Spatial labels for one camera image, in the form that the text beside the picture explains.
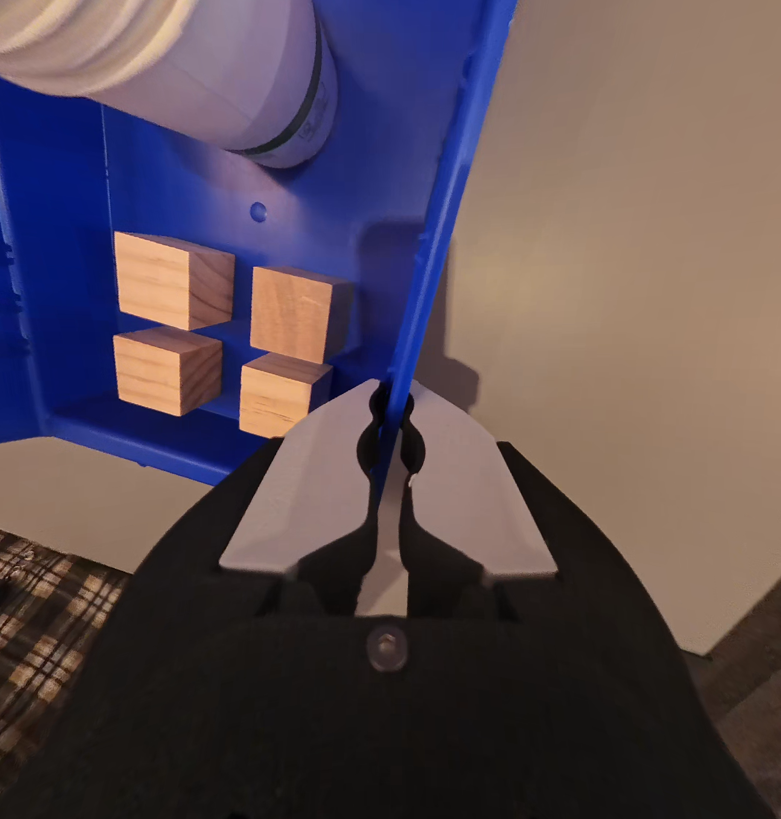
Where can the blue plastic bin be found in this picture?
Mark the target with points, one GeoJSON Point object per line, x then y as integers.
{"type": "Point", "coordinates": [173, 192]}

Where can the person's plaid shirt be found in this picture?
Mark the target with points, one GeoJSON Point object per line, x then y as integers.
{"type": "Point", "coordinates": [25, 608]}

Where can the white paper cup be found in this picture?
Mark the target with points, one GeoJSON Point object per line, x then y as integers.
{"type": "Point", "coordinates": [205, 83]}

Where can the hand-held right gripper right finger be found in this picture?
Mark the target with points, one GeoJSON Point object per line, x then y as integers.
{"type": "Point", "coordinates": [467, 505]}

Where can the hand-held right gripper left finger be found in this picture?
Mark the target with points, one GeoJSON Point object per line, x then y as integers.
{"type": "Point", "coordinates": [301, 499]}

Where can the wooden cube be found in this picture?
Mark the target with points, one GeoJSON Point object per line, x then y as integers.
{"type": "Point", "coordinates": [272, 397]}
{"type": "Point", "coordinates": [288, 313]}
{"type": "Point", "coordinates": [153, 374]}
{"type": "Point", "coordinates": [160, 278]}

